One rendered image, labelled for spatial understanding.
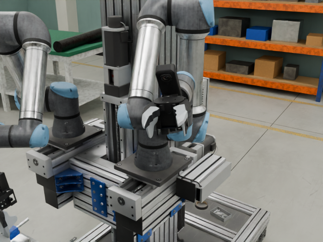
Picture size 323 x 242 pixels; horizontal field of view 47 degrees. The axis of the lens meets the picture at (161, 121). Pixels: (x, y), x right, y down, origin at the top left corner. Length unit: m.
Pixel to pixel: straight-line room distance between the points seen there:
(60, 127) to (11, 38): 0.50
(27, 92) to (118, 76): 0.40
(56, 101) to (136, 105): 0.66
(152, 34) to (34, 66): 0.41
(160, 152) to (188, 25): 0.48
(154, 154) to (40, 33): 0.59
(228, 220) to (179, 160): 1.14
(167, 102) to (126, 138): 0.78
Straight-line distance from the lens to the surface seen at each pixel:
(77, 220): 2.92
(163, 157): 1.40
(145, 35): 1.19
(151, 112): 0.81
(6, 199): 1.31
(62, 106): 1.67
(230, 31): 5.90
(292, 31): 5.62
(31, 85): 1.29
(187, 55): 1.25
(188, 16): 1.22
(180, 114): 0.77
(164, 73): 0.84
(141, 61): 1.14
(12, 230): 1.37
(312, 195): 3.35
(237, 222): 2.55
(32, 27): 1.36
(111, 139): 1.67
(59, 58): 4.22
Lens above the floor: 1.75
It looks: 23 degrees down
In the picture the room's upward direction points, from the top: straight up
